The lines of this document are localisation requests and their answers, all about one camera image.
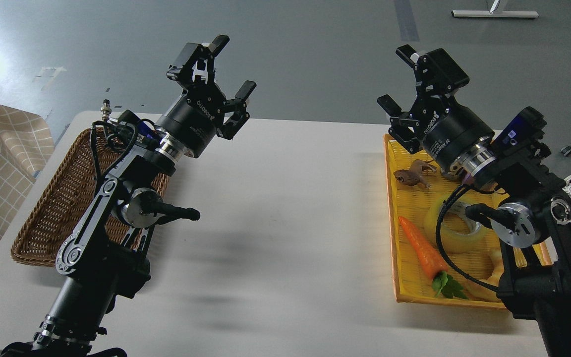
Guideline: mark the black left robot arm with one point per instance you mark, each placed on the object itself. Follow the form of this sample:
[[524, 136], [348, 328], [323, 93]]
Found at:
[[105, 256]]

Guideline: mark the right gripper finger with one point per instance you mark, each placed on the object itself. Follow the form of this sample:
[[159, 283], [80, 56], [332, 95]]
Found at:
[[407, 127], [437, 76]]

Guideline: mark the yellow plastic basket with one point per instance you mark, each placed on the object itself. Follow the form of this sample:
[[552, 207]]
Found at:
[[419, 272]]

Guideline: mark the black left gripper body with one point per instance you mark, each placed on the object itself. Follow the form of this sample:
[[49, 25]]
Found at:
[[190, 119]]

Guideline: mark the toy croissant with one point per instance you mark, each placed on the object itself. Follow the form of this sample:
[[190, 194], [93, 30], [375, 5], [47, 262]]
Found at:
[[481, 292]]

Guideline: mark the white stand base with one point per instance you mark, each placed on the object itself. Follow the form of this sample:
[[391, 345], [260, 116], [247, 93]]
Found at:
[[496, 9]]

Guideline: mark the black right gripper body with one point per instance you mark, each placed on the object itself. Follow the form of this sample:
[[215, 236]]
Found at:
[[447, 129]]

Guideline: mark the brown toy animal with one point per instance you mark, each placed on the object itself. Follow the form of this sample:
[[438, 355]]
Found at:
[[415, 173]]

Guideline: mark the brown wicker basket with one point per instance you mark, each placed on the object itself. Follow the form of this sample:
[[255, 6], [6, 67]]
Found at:
[[59, 208]]

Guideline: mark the yellow tape roll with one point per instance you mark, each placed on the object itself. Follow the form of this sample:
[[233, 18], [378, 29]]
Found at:
[[459, 234]]

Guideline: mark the orange toy carrot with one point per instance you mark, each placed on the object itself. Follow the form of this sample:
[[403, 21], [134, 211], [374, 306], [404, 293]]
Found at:
[[432, 263]]

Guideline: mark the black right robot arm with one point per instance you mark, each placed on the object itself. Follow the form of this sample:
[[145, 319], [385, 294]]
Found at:
[[533, 222]]

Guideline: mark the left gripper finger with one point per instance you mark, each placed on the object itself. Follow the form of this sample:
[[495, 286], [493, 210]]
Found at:
[[195, 65], [237, 107]]

